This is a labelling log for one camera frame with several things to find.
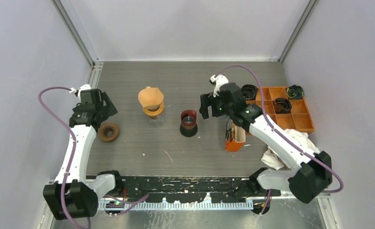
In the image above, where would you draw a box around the red and black carafe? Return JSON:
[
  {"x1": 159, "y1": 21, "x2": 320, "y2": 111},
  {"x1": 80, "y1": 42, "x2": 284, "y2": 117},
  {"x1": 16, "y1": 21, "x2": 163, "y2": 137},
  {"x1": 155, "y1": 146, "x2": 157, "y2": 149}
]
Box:
[{"x1": 179, "y1": 110, "x2": 198, "y2": 137}]

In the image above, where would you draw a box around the brown paper coffee filter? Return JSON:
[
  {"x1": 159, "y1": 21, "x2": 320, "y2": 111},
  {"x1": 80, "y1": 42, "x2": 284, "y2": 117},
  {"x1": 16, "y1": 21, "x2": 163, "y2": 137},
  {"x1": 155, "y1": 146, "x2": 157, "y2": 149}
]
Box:
[{"x1": 138, "y1": 86, "x2": 164, "y2": 108}]

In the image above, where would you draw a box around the glass carafe with brown collar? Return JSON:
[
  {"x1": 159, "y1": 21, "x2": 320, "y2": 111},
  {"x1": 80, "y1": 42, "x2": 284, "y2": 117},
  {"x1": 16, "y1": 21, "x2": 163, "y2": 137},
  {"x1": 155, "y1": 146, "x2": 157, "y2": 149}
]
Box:
[{"x1": 149, "y1": 115, "x2": 159, "y2": 120}]

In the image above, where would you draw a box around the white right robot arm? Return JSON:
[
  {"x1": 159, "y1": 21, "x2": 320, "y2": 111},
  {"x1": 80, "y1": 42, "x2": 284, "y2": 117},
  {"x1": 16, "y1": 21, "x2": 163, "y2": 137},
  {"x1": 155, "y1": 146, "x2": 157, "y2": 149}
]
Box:
[{"x1": 199, "y1": 75, "x2": 333, "y2": 203}]

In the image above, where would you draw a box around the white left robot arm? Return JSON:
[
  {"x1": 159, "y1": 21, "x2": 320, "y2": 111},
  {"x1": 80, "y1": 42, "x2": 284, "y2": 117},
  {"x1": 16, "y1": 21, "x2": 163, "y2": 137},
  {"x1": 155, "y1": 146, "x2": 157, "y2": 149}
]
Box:
[{"x1": 38, "y1": 84, "x2": 124, "y2": 220}]

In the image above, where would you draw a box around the orange coffee filter box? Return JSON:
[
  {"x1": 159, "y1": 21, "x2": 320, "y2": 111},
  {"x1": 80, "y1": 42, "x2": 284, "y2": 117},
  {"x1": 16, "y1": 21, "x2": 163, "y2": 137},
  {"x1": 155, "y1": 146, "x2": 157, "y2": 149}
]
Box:
[{"x1": 225, "y1": 119, "x2": 246, "y2": 152}]

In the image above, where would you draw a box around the dark rolled tie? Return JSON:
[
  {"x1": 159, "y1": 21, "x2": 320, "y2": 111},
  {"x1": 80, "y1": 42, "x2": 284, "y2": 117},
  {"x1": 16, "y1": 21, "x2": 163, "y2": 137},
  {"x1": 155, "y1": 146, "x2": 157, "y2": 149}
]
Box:
[{"x1": 240, "y1": 84, "x2": 258, "y2": 101}]

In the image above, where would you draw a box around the green floral rolled tie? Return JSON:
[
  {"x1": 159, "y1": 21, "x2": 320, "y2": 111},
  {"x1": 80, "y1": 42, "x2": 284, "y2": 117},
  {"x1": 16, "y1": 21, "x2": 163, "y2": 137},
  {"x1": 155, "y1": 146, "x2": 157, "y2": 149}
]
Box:
[{"x1": 285, "y1": 84, "x2": 304, "y2": 100}]

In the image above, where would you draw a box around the white crumpled cloth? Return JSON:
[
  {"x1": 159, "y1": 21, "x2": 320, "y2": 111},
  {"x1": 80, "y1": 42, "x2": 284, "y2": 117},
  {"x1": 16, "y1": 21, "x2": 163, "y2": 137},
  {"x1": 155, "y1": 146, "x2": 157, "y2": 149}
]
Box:
[{"x1": 261, "y1": 129, "x2": 321, "y2": 170}]

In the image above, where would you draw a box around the orange wooden compartment tray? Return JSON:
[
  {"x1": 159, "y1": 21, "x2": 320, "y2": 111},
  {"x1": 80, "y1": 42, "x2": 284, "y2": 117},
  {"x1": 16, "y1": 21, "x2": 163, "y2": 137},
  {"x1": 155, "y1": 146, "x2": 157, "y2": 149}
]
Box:
[{"x1": 241, "y1": 84, "x2": 315, "y2": 134}]

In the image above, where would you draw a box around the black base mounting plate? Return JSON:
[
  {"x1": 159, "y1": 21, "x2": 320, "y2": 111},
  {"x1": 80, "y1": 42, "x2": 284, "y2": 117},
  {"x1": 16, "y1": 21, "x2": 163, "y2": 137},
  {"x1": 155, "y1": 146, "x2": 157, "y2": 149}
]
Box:
[{"x1": 104, "y1": 176, "x2": 268, "y2": 203}]

